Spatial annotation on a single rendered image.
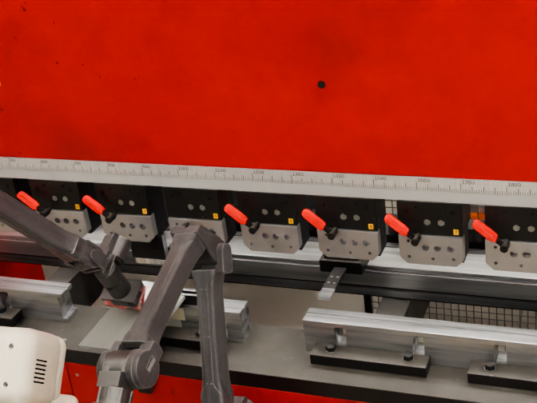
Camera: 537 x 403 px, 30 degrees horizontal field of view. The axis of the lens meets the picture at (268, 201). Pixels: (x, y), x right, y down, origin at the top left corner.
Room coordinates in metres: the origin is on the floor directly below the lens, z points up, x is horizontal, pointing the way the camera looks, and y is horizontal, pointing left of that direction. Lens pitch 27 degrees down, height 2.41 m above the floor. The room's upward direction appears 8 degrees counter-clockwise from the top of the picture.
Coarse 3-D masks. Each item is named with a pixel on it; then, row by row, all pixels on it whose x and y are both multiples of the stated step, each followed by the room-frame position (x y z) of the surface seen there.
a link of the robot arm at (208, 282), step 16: (224, 256) 1.97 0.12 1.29; (192, 272) 1.98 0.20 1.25; (208, 272) 1.96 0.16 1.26; (224, 272) 1.95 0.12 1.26; (208, 288) 1.94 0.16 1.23; (208, 304) 1.93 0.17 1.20; (208, 320) 1.91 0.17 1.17; (224, 320) 1.93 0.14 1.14; (208, 336) 1.89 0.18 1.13; (224, 336) 1.91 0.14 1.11; (208, 352) 1.88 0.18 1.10; (224, 352) 1.89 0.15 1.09; (208, 368) 1.86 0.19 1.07; (224, 368) 1.87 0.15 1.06; (208, 384) 1.85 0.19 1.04; (224, 384) 1.85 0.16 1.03; (208, 400) 1.83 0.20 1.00; (224, 400) 1.82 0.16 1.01
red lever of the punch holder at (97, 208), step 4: (84, 196) 2.34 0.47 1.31; (88, 196) 2.34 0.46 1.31; (84, 200) 2.32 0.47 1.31; (88, 200) 2.32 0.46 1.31; (92, 200) 2.33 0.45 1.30; (88, 204) 2.32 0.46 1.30; (92, 204) 2.32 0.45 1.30; (96, 204) 2.32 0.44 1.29; (100, 204) 2.33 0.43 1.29; (92, 208) 2.31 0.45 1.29; (96, 208) 2.31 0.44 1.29; (100, 208) 2.31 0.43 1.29; (104, 208) 2.32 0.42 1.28; (96, 212) 2.31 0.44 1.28; (100, 212) 2.31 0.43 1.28; (104, 212) 2.31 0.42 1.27; (116, 212) 2.33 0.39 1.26; (104, 216) 2.31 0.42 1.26; (108, 216) 2.30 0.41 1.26; (112, 216) 2.30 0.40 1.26; (116, 216) 2.32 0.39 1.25; (108, 220) 2.29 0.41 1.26; (112, 220) 2.30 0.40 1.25
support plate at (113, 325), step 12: (180, 300) 2.28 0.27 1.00; (108, 312) 2.27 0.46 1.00; (120, 312) 2.26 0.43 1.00; (132, 312) 2.25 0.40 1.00; (108, 324) 2.21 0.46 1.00; (120, 324) 2.20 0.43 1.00; (132, 324) 2.19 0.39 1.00; (96, 336) 2.16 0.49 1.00; (108, 336) 2.15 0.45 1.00; (120, 336) 2.15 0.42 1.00; (84, 348) 2.13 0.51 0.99; (96, 348) 2.11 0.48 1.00; (108, 348) 2.10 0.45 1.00
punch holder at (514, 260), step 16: (496, 208) 1.93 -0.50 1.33; (512, 208) 1.92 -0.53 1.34; (528, 208) 1.90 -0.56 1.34; (496, 224) 1.93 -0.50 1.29; (512, 224) 1.92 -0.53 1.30; (528, 224) 1.90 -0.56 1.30; (512, 240) 1.92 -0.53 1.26; (528, 240) 1.90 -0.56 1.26; (496, 256) 1.93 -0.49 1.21; (512, 256) 1.92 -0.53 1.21; (528, 256) 1.91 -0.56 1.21; (528, 272) 1.90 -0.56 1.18
